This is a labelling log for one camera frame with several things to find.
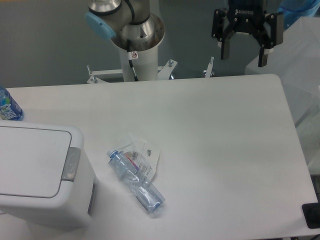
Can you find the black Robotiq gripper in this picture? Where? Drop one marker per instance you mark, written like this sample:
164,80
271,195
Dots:
249,17

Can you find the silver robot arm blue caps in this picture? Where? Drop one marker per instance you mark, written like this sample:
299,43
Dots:
108,17

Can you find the grey trash can push button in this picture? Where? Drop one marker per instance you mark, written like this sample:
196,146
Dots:
71,164

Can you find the white trash can body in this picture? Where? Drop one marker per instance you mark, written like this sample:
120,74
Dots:
72,206

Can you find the white trash can lid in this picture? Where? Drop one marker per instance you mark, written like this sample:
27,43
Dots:
32,161

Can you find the blue translucent water jug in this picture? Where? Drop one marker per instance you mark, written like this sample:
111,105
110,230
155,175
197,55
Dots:
294,9

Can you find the clear plastic packaging bag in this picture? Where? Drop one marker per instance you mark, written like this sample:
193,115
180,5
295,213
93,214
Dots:
141,153

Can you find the empty clear plastic bottle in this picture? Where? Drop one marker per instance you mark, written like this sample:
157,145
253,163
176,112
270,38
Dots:
131,175

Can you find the black device at table edge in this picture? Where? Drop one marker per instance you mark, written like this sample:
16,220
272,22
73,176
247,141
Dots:
311,213

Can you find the blue labelled water bottle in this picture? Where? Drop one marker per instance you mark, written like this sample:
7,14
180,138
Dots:
9,108

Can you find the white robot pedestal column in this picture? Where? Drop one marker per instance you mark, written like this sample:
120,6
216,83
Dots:
137,65

